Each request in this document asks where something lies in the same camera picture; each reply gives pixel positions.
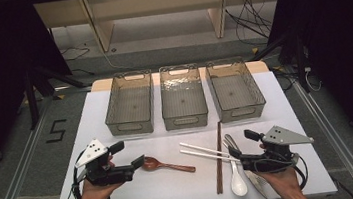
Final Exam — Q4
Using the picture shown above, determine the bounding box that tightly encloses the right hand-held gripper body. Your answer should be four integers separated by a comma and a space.
237, 121, 318, 176

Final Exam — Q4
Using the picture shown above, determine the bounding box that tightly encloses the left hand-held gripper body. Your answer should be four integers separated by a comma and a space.
72, 134, 136, 189

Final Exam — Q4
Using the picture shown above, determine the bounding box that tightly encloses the metal knife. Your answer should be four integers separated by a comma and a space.
223, 129, 271, 199

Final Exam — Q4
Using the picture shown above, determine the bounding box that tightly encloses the brown wooden spoon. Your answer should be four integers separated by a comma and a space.
140, 151, 197, 179

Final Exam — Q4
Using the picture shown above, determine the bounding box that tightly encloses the white ceramic spoon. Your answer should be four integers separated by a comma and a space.
227, 156, 250, 198

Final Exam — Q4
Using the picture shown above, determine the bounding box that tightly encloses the grey transparent plastic bin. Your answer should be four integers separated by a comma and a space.
203, 55, 269, 126
99, 68, 160, 139
156, 61, 211, 132

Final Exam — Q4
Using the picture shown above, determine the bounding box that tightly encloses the person's right hand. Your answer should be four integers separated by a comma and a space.
255, 166, 307, 199

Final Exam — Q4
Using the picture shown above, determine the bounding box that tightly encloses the black metal stand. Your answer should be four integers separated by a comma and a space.
21, 61, 93, 130
247, 29, 313, 100

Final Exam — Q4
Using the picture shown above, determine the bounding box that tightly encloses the beige wooden desk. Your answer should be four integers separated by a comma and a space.
32, 0, 292, 61

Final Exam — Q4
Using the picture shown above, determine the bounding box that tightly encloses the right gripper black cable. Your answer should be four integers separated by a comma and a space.
290, 151, 310, 191

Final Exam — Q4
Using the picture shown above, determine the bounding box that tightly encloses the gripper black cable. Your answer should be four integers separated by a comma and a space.
290, 151, 310, 191
57, 149, 91, 199

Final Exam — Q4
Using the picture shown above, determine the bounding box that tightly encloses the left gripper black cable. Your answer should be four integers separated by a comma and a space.
57, 149, 91, 199

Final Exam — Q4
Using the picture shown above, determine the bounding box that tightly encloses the bundle of black cables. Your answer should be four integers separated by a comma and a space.
223, 0, 280, 49

